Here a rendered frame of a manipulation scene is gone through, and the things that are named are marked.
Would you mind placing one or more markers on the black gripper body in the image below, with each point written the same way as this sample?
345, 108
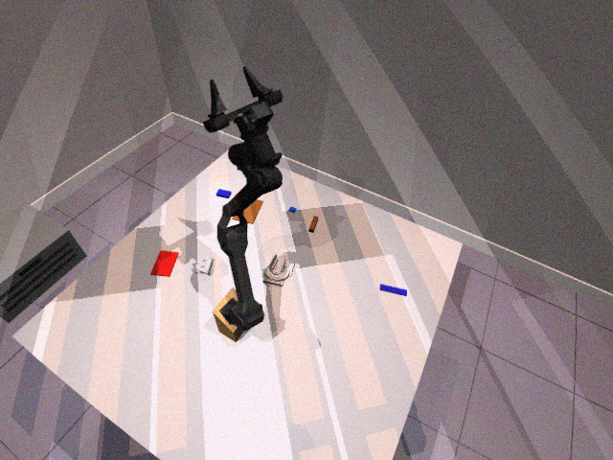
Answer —
221, 120

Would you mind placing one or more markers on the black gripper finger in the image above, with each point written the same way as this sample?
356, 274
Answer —
217, 105
255, 86

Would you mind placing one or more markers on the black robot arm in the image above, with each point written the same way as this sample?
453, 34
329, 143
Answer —
257, 163

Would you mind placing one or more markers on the dark blue flat bar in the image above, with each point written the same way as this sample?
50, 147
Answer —
396, 290

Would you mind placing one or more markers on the red flat rectangular plate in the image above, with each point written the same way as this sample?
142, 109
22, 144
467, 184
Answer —
164, 263

